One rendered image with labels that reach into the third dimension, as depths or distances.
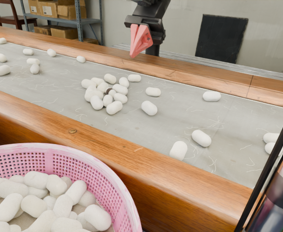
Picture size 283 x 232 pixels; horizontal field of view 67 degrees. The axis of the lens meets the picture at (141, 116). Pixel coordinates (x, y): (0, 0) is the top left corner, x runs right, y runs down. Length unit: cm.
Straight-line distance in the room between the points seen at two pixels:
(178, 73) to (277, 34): 193
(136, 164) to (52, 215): 10
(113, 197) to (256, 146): 24
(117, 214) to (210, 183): 11
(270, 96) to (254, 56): 195
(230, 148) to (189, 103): 15
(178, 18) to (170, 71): 207
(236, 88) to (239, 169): 27
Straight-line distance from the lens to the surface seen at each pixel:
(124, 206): 23
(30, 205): 27
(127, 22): 60
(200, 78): 57
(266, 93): 56
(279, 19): 244
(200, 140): 34
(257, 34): 246
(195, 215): 25
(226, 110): 47
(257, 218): 19
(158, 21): 57
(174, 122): 39
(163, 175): 25
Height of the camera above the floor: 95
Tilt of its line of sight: 31 degrees down
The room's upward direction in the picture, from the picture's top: 3 degrees clockwise
